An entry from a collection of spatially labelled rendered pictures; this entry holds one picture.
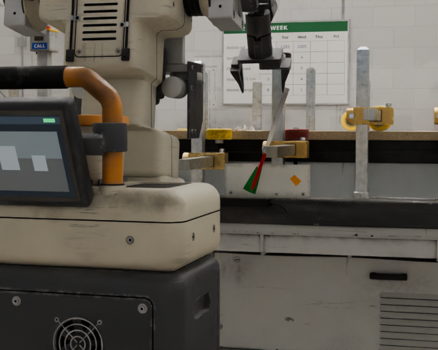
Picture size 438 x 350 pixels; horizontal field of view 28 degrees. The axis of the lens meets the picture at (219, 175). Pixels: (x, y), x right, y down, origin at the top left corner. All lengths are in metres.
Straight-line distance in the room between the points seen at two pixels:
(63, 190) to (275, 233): 1.40
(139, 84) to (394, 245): 1.15
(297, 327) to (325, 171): 0.53
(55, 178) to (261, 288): 1.68
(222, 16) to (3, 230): 0.61
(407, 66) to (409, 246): 7.21
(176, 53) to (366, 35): 8.02
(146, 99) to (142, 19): 0.16
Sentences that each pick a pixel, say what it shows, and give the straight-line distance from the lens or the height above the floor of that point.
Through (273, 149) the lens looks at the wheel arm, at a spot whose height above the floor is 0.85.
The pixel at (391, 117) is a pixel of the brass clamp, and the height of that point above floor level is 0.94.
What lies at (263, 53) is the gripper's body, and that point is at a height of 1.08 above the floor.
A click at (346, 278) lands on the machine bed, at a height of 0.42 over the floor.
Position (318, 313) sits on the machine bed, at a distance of 2.91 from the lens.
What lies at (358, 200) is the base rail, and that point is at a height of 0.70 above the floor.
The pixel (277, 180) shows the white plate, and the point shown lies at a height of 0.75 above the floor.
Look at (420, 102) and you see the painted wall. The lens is 9.74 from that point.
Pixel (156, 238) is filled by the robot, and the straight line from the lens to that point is 1.31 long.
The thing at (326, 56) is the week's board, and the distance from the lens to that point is 9.81.
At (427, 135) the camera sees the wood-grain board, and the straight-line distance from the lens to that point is 2.75.
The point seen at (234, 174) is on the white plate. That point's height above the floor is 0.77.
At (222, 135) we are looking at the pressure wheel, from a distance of 2.75.
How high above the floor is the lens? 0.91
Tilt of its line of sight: 3 degrees down
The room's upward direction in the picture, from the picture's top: straight up
